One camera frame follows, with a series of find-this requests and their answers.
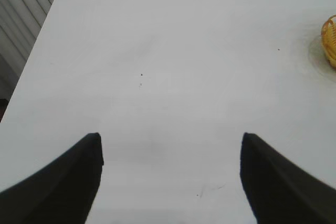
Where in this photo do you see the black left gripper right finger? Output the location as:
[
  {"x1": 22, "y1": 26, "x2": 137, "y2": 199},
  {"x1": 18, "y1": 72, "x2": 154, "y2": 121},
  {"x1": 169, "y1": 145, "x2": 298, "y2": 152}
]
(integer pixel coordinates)
[{"x1": 239, "y1": 132, "x2": 336, "y2": 224}]

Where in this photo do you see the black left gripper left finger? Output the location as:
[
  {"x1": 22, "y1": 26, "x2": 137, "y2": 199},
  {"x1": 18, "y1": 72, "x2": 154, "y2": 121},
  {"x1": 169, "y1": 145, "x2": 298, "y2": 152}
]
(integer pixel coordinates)
[{"x1": 0, "y1": 132, "x2": 104, "y2": 224}]

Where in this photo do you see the yellow woven wicker basket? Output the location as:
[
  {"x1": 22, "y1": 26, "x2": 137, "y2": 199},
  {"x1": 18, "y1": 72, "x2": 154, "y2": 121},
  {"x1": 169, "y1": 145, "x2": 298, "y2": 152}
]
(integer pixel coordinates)
[{"x1": 321, "y1": 14, "x2": 336, "y2": 68}]

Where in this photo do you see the white ribbed panel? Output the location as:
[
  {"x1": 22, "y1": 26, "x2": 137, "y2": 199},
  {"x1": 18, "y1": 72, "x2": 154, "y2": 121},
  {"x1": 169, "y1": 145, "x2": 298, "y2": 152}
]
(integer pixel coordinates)
[{"x1": 0, "y1": 0, "x2": 67, "y2": 104}]

